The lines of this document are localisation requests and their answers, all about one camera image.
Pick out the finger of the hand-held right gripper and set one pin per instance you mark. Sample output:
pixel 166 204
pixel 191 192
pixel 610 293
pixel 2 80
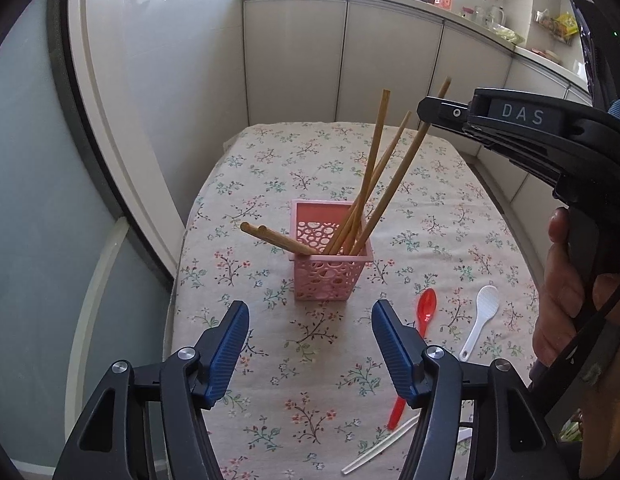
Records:
pixel 447 112

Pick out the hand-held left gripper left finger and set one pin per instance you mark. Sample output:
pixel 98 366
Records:
pixel 225 355

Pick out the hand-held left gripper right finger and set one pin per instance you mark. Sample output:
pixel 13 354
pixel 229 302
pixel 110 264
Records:
pixel 397 355

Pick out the red plastic spoon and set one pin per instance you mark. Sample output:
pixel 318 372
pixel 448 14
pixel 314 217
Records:
pixel 426 305

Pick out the wooden chopstick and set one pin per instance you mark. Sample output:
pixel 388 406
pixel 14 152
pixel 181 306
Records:
pixel 285 241
pixel 379 130
pixel 270 237
pixel 390 144
pixel 400 166

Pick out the white plastic chopsticks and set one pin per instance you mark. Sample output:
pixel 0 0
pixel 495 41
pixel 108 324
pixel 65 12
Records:
pixel 380 447

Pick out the white rice paddle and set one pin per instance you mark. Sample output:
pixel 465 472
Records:
pixel 485 302

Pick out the pink perforated utensil holder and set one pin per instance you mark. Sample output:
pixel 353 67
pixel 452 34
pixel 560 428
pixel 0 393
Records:
pixel 330 275

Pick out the person's right forearm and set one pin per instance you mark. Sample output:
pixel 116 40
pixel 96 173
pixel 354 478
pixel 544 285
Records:
pixel 610 410

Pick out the person's right hand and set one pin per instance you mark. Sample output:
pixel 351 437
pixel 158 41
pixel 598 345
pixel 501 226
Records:
pixel 555 290

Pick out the floral tablecloth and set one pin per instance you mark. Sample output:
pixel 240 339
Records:
pixel 300 360

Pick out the white kitchen base cabinets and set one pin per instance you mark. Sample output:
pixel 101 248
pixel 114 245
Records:
pixel 390 60

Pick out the green vegetables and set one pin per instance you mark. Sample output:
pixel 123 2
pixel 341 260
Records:
pixel 510 34

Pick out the yellow packet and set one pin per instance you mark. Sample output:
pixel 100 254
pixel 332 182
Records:
pixel 565 22

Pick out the frosted glass sliding door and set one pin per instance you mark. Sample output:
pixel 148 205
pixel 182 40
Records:
pixel 40 210

